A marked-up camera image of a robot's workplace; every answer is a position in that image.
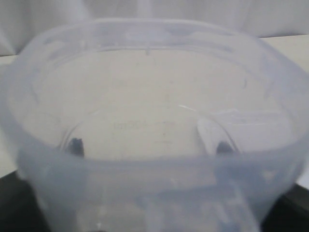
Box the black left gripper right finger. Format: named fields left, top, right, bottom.
left=216, top=142, right=233, bottom=155

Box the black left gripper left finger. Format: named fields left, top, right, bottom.
left=68, top=138, right=84, bottom=156

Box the clear plastic water pitcher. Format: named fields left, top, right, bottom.
left=0, top=18, right=309, bottom=232

